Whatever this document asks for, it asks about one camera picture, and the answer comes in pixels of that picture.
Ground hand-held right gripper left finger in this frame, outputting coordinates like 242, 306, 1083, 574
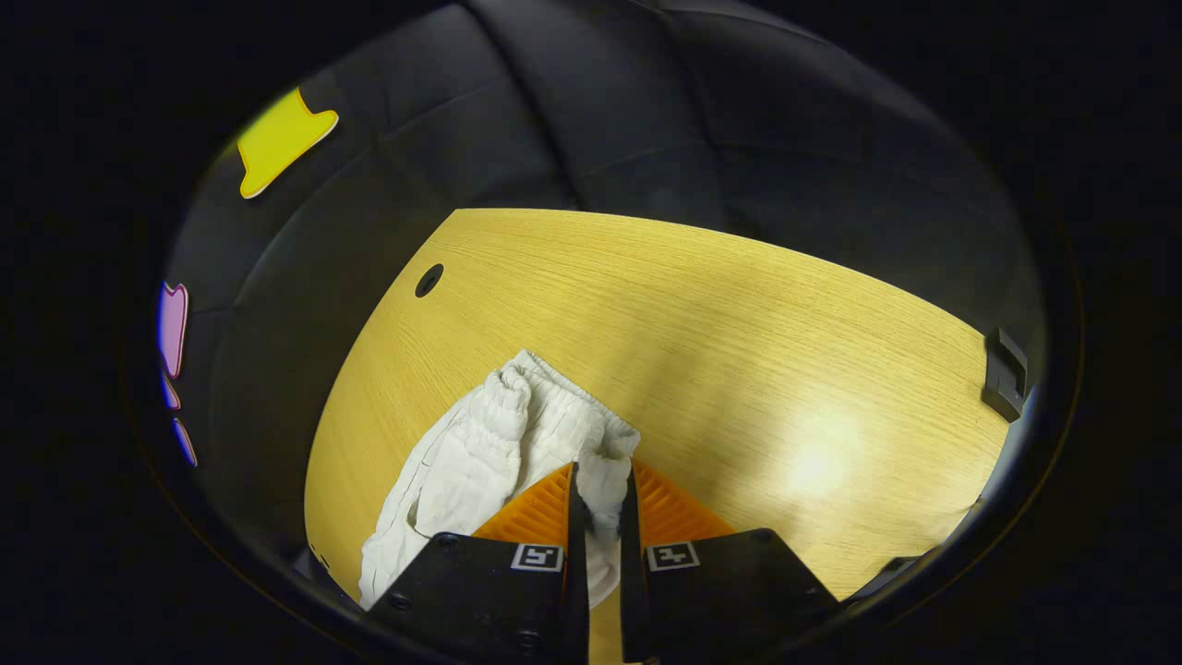
368, 462, 592, 665

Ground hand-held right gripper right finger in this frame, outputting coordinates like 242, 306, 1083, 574
619, 460, 841, 665

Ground white jeans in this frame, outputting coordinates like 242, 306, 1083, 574
358, 348, 642, 611

